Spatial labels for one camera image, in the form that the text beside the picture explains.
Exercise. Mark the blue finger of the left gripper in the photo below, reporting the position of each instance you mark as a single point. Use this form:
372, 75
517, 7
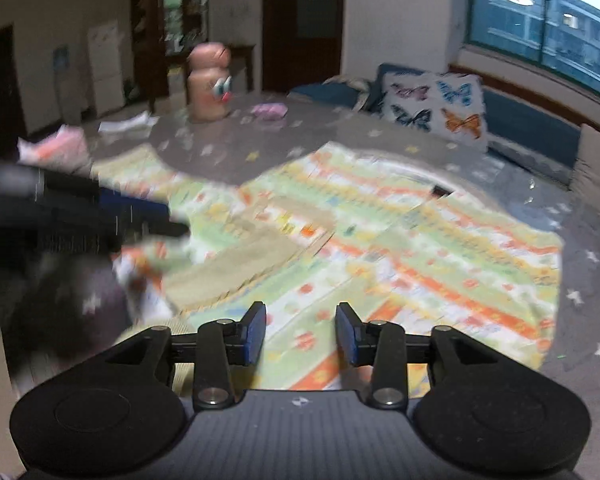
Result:
139, 216

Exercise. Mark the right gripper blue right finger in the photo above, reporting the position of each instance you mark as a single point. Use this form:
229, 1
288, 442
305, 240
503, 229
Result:
351, 335

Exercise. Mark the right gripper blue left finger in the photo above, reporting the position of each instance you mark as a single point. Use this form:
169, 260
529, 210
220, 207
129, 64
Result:
252, 333

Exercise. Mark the patterned green children's garment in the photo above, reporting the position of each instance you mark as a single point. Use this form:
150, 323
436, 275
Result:
391, 239

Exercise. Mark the dark gloved left hand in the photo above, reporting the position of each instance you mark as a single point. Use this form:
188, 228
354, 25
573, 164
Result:
64, 306

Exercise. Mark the pink tissue pack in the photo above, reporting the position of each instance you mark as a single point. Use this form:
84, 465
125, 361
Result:
64, 150

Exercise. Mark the white crumpled paper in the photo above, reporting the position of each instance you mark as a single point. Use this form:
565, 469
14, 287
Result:
141, 121

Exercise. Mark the pink cartoon water bottle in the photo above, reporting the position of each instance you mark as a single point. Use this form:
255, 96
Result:
209, 83

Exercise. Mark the small pink wrapped item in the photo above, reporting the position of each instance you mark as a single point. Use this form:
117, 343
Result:
269, 111

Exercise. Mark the white refrigerator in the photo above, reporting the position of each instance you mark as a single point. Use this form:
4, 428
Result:
103, 45

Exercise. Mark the dark wood display cabinet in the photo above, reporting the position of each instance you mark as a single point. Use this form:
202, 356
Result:
163, 32

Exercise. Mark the striped blanket on sofa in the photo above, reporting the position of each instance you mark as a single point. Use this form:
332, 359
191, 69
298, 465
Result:
348, 91

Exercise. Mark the butterfly print pillow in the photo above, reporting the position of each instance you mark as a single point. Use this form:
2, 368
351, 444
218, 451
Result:
447, 105

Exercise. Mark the blue bench sofa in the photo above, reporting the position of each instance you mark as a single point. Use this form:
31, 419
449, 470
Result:
530, 134

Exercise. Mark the dark wooden door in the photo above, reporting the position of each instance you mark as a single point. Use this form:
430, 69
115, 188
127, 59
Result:
301, 42

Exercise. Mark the beige cushion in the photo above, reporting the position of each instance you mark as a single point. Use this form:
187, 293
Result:
586, 172

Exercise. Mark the green framed window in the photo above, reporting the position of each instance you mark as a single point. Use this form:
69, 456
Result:
561, 36

